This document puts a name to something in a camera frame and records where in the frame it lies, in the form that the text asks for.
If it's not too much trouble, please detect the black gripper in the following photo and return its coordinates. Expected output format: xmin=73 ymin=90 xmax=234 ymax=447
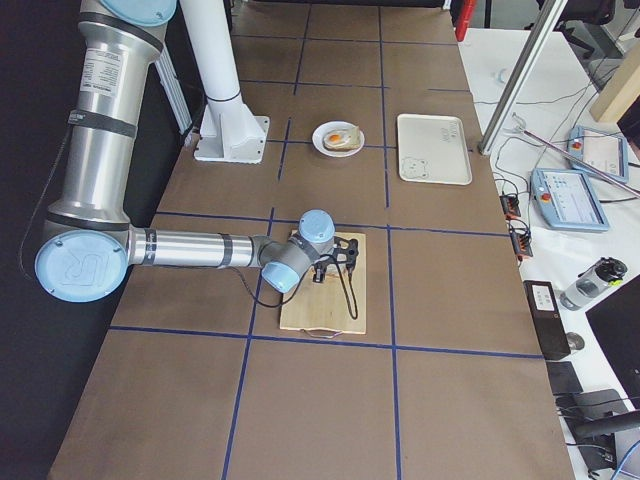
xmin=312 ymin=243 xmax=350 ymax=284

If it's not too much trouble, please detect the bottom bread slice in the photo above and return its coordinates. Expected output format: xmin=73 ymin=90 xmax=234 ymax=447
xmin=323 ymin=126 xmax=361 ymax=151

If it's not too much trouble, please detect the wooden cutting board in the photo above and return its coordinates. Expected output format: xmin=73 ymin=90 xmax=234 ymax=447
xmin=279 ymin=232 xmax=367 ymax=338

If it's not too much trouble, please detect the fried egg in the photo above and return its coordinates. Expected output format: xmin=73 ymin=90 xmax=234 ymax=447
xmin=323 ymin=130 xmax=351 ymax=149

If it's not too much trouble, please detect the cream bear serving tray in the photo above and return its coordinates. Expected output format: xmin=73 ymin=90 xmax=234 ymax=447
xmin=397 ymin=113 xmax=472 ymax=186

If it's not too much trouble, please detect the orange black connector block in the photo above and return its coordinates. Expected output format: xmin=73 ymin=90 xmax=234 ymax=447
xmin=499 ymin=193 xmax=533 ymax=262

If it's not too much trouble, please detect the black box with label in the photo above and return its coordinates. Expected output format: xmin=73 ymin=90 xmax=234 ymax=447
xmin=523 ymin=280 xmax=571 ymax=360

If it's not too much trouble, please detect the near teach pendant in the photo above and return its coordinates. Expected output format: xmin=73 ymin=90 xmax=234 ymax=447
xmin=530 ymin=168 xmax=610 ymax=232

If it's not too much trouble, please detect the teach pendant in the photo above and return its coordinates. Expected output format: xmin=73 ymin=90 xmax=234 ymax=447
xmin=530 ymin=168 xmax=610 ymax=232
xmin=567 ymin=126 xmax=629 ymax=183

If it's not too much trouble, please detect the grey water bottle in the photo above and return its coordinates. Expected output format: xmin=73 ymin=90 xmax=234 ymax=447
xmin=559 ymin=257 xmax=628 ymax=310

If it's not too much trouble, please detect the far teach pendant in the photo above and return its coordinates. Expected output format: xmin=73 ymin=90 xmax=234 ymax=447
xmin=567 ymin=126 xmax=629 ymax=183

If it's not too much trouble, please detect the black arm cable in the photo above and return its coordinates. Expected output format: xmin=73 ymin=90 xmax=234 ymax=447
xmin=234 ymin=259 xmax=360 ymax=321

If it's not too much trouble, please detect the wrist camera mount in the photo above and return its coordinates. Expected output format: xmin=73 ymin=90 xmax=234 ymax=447
xmin=332 ymin=236 xmax=359 ymax=274

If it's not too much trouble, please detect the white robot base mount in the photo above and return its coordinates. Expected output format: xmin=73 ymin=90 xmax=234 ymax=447
xmin=180 ymin=0 xmax=270 ymax=164

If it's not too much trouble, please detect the aluminium frame post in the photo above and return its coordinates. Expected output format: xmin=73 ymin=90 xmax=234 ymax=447
xmin=479 ymin=0 xmax=568 ymax=155

